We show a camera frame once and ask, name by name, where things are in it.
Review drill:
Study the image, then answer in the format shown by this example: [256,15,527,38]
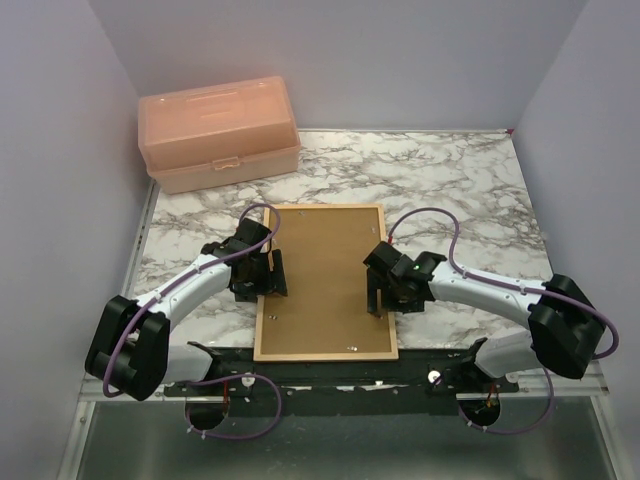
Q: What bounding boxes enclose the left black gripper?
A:
[237,250,287,303]

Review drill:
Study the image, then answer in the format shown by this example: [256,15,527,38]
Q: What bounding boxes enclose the light wooden picture frame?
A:
[252,202,401,363]

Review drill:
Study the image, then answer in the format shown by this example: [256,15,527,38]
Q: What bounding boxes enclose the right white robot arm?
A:
[364,241,604,392]

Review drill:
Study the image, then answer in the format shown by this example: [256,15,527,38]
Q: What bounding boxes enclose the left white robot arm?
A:
[84,218,287,401]

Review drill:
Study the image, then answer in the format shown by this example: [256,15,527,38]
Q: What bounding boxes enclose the pink translucent plastic box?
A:
[138,76,301,194]

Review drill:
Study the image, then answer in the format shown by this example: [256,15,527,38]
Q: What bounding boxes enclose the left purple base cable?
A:
[186,373,284,442]

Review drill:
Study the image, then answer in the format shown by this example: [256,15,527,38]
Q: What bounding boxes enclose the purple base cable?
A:
[455,369,555,436]
[186,373,284,442]

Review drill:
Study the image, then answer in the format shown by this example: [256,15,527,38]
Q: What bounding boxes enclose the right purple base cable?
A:
[455,369,555,436]

